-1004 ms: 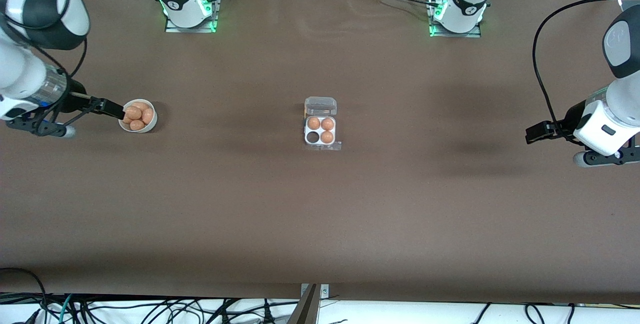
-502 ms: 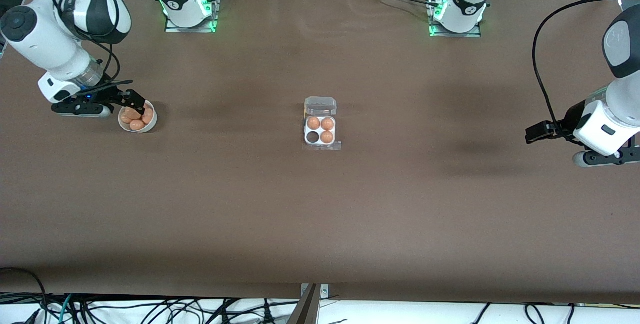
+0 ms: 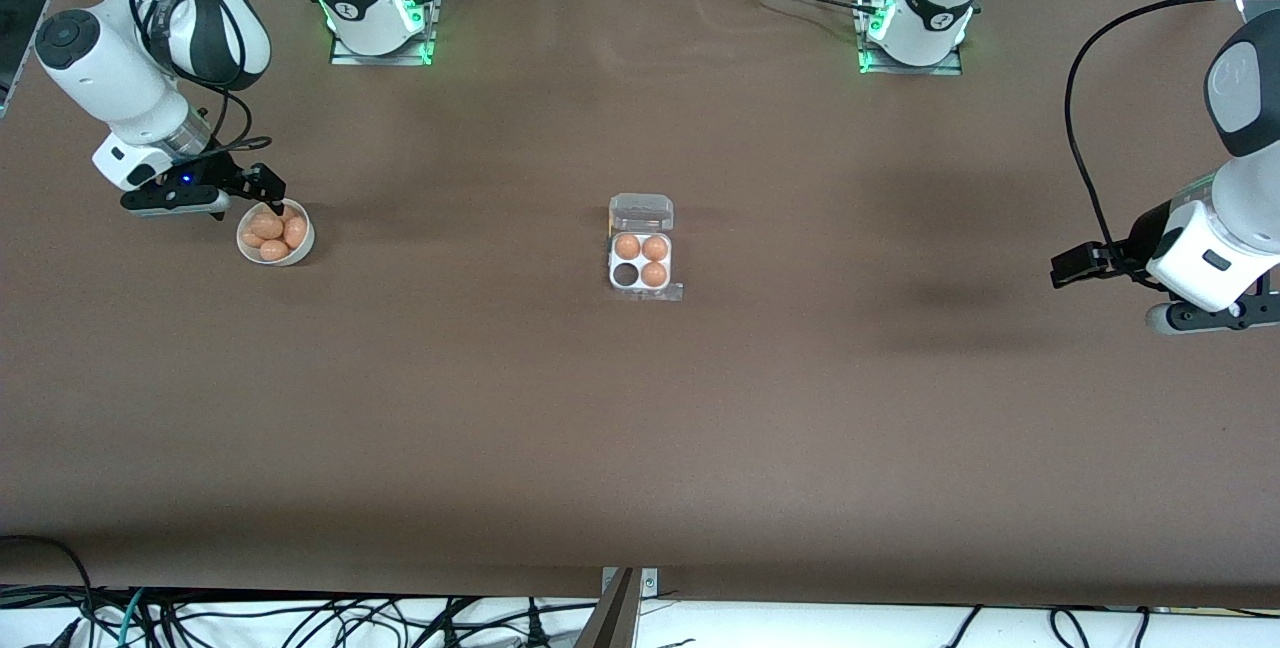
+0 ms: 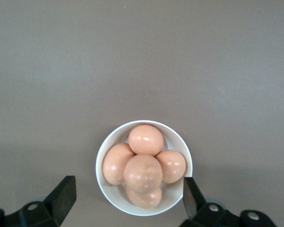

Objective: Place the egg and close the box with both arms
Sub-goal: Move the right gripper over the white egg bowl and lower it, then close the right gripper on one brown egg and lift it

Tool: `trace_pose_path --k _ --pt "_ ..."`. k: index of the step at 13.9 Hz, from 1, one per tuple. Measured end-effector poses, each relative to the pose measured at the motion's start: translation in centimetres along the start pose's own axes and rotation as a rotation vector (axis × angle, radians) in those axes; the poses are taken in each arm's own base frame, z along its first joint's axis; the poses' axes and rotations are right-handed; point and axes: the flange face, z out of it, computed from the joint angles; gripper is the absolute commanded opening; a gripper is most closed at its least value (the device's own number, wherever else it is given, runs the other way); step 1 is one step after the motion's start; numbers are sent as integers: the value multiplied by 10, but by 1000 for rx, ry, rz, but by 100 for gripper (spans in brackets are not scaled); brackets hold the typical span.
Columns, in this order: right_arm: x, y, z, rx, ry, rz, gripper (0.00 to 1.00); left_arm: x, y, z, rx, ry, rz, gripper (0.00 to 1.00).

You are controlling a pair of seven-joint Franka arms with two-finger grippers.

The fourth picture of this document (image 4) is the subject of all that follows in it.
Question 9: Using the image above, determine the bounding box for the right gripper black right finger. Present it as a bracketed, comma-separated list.
[182, 176, 242, 227]

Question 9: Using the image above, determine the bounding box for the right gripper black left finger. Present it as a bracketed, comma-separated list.
[3, 175, 76, 227]

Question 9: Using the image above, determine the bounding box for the brown egg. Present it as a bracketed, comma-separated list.
[123, 154, 163, 195]
[128, 124, 165, 157]
[155, 149, 187, 184]
[102, 142, 135, 185]
[125, 185, 162, 209]

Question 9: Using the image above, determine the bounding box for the white round bowl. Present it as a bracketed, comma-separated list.
[95, 120, 194, 217]

